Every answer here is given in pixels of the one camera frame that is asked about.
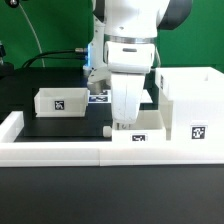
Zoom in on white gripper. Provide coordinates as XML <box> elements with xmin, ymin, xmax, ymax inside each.
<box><xmin>104</xmin><ymin>41</ymin><xmax>155</xmax><ymax>130</ymax></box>

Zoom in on white front drawer tray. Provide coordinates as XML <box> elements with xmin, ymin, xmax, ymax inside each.
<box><xmin>103</xmin><ymin>110</ymin><xmax>166</xmax><ymax>143</ymax></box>

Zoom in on white drawer tray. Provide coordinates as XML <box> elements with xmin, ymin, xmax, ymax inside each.
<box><xmin>34</xmin><ymin>88</ymin><xmax>89</xmax><ymax>117</ymax></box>
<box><xmin>103</xmin><ymin>110</ymin><xmax>166</xmax><ymax>143</ymax></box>

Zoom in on white drawer cabinet box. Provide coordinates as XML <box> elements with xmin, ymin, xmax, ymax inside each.
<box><xmin>155</xmin><ymin>67</ymin><xmax>224</xmax><ymax>141</ymax></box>

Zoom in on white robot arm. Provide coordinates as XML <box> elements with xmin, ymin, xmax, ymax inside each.
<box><xmin>84</xmin><ymin>0</ymin><xmax>193</xmax><ymax>130</ymax></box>

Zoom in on white rear drawer tray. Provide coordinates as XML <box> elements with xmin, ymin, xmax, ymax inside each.
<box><xmin>34</xmin><ymin>88</ymin><xmax>89</xmax><ymax>117</ymax></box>

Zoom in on white fiducial marker sheet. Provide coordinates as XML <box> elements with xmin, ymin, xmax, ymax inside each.
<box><xmin>88</xmin><ymin>89</ymin><xmax>152</xmax><ymax>104</ymax></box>

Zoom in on black cable bundle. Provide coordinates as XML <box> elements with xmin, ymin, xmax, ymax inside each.
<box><xmin>21</xmin><ymin>47</ymin><xmax>89</xmax><ymax>69</ymax></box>

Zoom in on white U-shaped border frame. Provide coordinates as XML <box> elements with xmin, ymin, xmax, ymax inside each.
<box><xmin>0</xmin><ymin>111</ymin><xmax>224</xmax><ymax>167</ymax></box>

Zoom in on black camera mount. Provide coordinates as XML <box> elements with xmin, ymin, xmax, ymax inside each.
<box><xmin>0</xmin><ymin>41</ymin><xmax>14</xmax><ymax>78</ymax></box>

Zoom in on white thin cable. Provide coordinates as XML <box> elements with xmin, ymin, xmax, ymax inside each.
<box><xmin>17</xmin><ymin>2</ymin><xmax>46</xmax><ymax>68</ymax></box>

